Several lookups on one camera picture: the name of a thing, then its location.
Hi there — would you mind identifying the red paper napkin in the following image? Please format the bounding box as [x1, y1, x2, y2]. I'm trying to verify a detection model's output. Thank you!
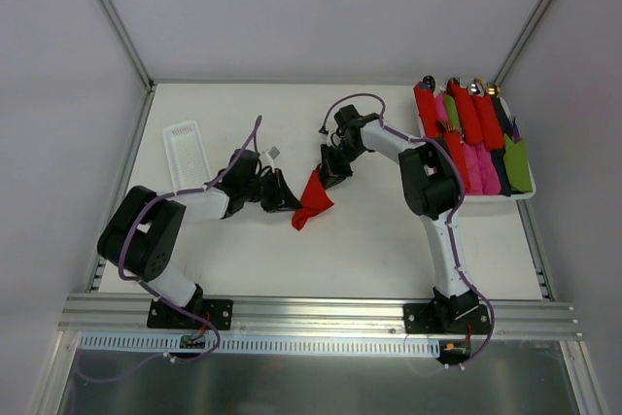
[292, 167, 334, 230]

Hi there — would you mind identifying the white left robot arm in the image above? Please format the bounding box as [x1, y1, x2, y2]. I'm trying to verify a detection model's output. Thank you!
[96, 149, 302, 329]

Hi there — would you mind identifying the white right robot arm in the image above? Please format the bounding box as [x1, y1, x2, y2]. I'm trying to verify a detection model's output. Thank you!
[318, 105, 479, 333]

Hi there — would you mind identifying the black rolled napkin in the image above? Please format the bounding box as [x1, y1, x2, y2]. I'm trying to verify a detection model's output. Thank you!
[491, 96, 518, 196]

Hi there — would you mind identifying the green rolled napkin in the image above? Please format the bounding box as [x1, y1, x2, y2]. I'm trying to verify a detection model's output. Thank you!
[503, 134, 533, 193]

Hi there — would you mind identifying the white perforated utensil basket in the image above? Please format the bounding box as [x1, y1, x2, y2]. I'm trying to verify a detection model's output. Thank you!
[162, 121, 212, 190]

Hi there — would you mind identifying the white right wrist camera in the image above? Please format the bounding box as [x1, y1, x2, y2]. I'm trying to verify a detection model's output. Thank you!
[326, 132, 341, 147]

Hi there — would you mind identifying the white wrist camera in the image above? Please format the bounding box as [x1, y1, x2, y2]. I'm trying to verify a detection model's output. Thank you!
[259, 146, 280, 169]
[326, 132, 341, 147]

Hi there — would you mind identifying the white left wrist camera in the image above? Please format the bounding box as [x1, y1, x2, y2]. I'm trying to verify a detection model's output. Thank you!
[259, 146, 280, 169]

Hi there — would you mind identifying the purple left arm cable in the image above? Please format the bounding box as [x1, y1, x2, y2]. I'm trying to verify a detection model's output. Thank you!
[72, 115, 263, 382]

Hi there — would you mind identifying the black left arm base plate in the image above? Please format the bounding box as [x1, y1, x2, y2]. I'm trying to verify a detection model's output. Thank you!
[146, 298, 233, 330]

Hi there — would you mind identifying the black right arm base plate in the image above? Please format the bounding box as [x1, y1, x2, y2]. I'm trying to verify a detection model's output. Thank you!
[402, 301, 491, 335]

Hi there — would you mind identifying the aluminium front rail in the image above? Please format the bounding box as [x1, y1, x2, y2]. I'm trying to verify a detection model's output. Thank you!
[58, 294, 585, 341]

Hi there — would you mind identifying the white slotted cable duct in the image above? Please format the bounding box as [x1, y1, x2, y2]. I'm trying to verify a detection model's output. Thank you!
[79, 332, 441, 359]

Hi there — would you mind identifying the left frame post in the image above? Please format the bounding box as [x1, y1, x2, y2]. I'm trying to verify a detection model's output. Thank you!
[96, 0, 154, 91]

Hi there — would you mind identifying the frame post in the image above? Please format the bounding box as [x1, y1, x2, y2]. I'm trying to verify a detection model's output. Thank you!
[96, 0, 154, 91]
[494, 0, 556, 85]

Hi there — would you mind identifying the right frame post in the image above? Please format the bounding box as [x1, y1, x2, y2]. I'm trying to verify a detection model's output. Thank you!
[494, 0, 556, 85]

